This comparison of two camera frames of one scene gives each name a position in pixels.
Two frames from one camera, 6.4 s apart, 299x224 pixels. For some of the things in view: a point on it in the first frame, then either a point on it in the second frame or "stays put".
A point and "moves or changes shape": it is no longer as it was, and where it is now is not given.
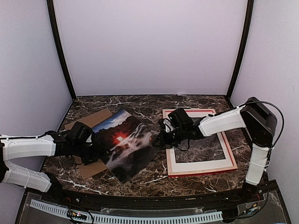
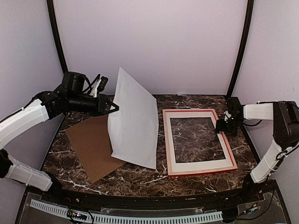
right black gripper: x=163 y=139 to x=220 y=126
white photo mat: x=202 y=165 stays put
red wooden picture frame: x=192 y=172 stays put
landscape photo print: x=131 y=146 moves or changes shape
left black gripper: x=97 y=155 to x=100 y=108
